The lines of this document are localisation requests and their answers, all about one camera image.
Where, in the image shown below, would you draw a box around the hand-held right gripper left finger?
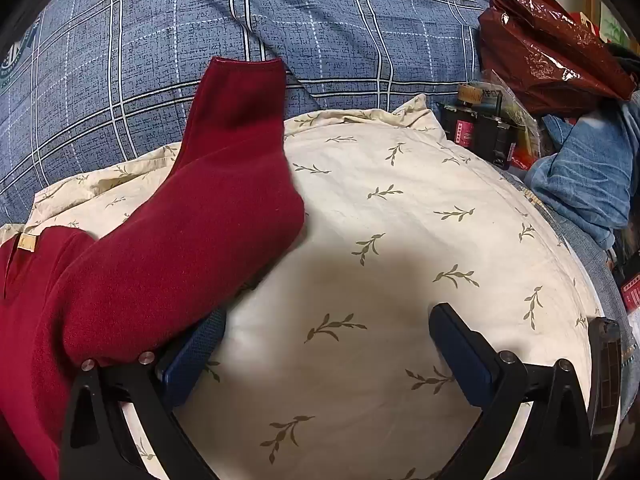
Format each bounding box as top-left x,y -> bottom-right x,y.
60,309 -> 227,480

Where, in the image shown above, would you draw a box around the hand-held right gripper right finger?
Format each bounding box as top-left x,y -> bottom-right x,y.
429,302 -> 596,480

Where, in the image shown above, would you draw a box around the red knit sweater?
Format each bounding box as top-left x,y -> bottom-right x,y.
0,56 -> 307,480

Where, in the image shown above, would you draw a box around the cream leaf print pillow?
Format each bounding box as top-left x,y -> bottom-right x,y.
0,94 -> 608,480

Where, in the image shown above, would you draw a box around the blue jeans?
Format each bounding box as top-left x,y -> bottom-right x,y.
525,85 -> 640,251

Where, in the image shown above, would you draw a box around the black device with red label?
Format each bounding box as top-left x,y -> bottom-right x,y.
435,85 -> 521,171

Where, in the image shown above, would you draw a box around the dark red plastic bag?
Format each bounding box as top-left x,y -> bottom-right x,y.
477,0 -> 638,116

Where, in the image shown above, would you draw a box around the blue plaid quilt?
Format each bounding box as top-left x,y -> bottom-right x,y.
0,0 -> 516,226

